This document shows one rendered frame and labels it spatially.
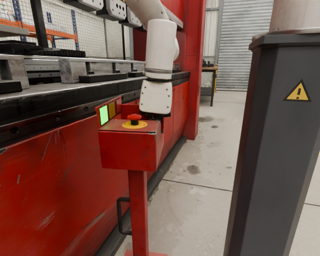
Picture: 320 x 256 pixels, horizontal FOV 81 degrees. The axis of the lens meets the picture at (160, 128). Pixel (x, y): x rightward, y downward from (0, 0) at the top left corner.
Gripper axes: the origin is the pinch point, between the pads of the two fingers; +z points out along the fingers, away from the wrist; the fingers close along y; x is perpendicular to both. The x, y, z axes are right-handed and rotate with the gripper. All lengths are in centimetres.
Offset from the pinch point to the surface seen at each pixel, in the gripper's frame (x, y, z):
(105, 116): -10.7, -12.8, -4.7
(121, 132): -14.9, -6.7, -2.2
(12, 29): -30.1, -19.6, -23.3
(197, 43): 175, 19, -45
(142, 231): -7.8, 0.0, 38.7
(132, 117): -11.4, -4.8, -5.7
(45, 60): 27, -57, -17
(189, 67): 176, 14, -19
